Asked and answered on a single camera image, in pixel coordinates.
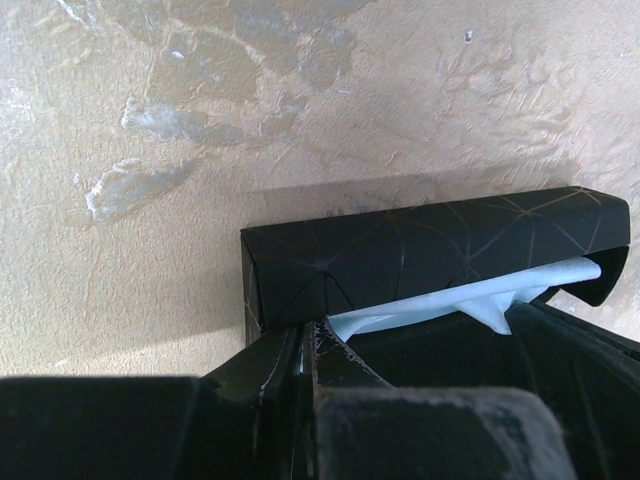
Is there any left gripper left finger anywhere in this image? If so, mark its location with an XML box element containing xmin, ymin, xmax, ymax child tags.
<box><xmin>1</xmin><ymin>328</ymin><xmax>300</xmax><ymax>479</ymax></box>

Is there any blue cleaning cloth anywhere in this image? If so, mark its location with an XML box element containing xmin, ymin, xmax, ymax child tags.
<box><xmin>328</xmin><ymin>257</ymin><xmax>602</xmax><ymax>342</ymax></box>

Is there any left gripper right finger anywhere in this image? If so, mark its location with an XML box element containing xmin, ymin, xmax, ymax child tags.
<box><xmin>306</xmin><ymin>321</ymin><xmax>573</xmax><ymax>479</ymax></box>

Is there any black glasses case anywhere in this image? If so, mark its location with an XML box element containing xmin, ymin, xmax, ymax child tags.
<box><xmin>241</xmin><ymin>187</ymin><xmax>639</xmax><ymax>479</ymax></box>

